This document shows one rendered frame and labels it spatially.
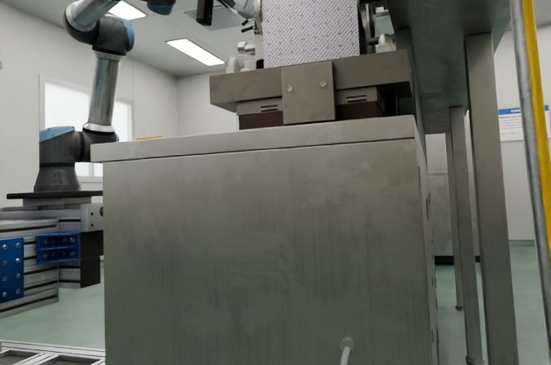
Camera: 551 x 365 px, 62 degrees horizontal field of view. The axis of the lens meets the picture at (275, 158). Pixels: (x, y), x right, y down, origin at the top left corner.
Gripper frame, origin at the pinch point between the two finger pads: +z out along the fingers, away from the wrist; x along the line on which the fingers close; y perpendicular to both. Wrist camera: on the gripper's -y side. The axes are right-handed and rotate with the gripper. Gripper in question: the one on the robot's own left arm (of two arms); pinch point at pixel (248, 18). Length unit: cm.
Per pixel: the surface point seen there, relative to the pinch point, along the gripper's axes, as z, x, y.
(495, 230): 79, 9, -8
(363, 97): 42.7, -23.0, -2.0
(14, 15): -365, 236, -111
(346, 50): 28.5, -4.4, 6.0
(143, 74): -360, 457, -118
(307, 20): 16.1, -4.4, 7.1
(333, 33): 23.4, -4.4, 7.7
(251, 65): 6.7, 2.9, -9.6
